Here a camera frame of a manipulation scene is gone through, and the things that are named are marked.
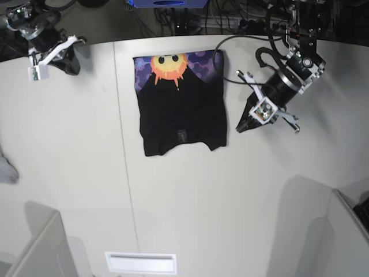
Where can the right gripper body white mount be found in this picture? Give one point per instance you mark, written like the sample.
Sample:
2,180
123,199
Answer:
48,44

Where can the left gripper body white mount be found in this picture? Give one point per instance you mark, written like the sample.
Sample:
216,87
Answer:
280,89

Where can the black T-shirt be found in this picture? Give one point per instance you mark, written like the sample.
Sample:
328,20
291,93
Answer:
181,100

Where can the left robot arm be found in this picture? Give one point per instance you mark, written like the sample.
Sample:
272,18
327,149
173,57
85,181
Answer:
293,73

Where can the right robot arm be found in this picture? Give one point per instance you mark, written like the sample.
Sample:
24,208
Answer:
36,21

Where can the blue box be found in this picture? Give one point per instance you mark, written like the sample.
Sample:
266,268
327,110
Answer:
169,3

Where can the grey cloth at table edge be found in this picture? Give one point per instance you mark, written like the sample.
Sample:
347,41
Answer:
8,173

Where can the black keyboard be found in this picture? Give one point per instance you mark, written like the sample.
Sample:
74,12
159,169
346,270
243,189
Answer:
362,212

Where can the white partition panel right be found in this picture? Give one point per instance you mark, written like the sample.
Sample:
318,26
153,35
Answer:
349,254

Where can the white partition panel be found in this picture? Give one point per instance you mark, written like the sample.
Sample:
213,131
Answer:
47,254
349,254

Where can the white partition panel left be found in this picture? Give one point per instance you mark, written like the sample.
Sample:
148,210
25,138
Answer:
47,254

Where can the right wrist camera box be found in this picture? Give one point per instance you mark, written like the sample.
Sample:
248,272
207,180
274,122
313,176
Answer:
38,72

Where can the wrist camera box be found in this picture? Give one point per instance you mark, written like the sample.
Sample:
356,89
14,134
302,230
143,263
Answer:
263,111
38,72

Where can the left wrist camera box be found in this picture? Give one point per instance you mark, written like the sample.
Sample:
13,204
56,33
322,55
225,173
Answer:
263,111

